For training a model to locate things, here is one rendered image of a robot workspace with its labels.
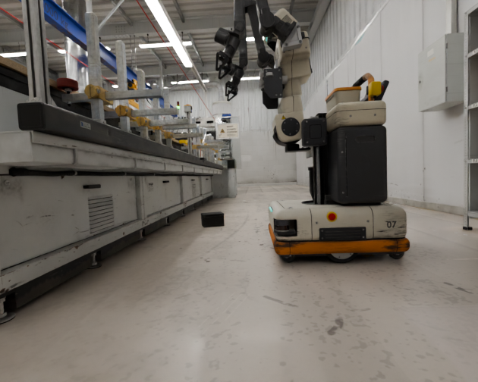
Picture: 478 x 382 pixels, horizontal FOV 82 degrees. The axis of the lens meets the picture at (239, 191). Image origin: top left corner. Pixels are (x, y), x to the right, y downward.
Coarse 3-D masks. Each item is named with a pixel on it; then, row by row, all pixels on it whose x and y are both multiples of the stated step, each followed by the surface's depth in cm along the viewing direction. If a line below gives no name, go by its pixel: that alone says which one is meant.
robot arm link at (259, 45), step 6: (246, 0) 180; (252, 0) 179; (246, 6) 180; (252, 6) 180; (246, 12) 187; (252, 12) 181; (252, 18) 181; (258, 18) 182; (252, 24) 182; (258, 24) 181; (252, 30) 184; (258, 30) 181; (258, 36) 182; (258, 42) 182; (258, 48) 181; (264, 48) 179; (258, 54) 185; (264, 54) 179; (258, 60) 181; (264, 60) 179; (258, 66) 189
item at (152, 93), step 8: (64, 96) 118; (72, 96) 118; (80, 96) 118; (112, 96) 117; (120, 96) 117; (128, 96) 117; (136, 96) 117; (144, 96) 117; (152, 96) 117; (160, 96) 118
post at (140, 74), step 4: (140, 72) 162; (140, 76) 162; (144, 76) 165; (140, 80) 162; (144, 80) 164; (140, 84) 162; (144, 84) 164; (140, 88) 162; (144, 88) 164; (140, 100) 163; (144, 100) 163; (140, 104) 163; (144, 104) 163; (140, 108) 163; (144, 108) 163; (140, 128) 164; (144, 128) 163; (140, 132) 164; (144, 132) 164; (148, 136) 167
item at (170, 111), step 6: (156, 108) 142; (162, 108) 142; (168, 108) 141; (174, 108) 141; (108, 114) 143; (114, 114) 143; (132, 114) 142; (138, 114) 142; (144, 114) 142; (150, 114) 142; (156, 114) 143; (162, 114) 143; (168, 114) 144; (174, 114) 144
